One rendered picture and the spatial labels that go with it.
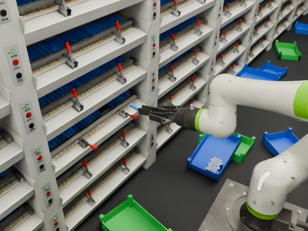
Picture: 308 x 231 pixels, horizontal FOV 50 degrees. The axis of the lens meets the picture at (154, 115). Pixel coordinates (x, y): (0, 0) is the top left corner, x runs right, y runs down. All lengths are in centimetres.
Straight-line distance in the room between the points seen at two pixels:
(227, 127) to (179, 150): 95
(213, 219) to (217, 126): 36
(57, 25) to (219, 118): 62
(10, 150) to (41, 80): 25
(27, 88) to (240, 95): 68
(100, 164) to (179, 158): 62
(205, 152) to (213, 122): 86
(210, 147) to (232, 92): 96
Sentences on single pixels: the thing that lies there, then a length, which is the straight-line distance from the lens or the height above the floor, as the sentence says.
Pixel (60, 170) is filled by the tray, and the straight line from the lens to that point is 137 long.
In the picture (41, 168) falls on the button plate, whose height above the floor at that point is 54.
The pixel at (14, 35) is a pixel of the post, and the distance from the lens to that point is 102.
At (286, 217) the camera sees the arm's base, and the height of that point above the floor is 41.
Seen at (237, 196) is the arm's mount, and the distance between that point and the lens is 142.
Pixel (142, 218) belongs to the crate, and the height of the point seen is 0.
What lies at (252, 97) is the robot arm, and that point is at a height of 84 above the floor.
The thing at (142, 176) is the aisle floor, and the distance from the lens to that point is 193.
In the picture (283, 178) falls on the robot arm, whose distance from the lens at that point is 119.
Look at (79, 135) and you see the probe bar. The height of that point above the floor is 51.
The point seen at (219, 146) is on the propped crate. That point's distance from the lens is 207.
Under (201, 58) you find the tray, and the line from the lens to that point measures 215.
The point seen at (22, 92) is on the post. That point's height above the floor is 85.
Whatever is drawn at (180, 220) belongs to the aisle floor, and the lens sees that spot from 174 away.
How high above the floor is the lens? 139
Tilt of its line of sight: 35 degrees down
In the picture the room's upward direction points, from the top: 1 degrees clockwise
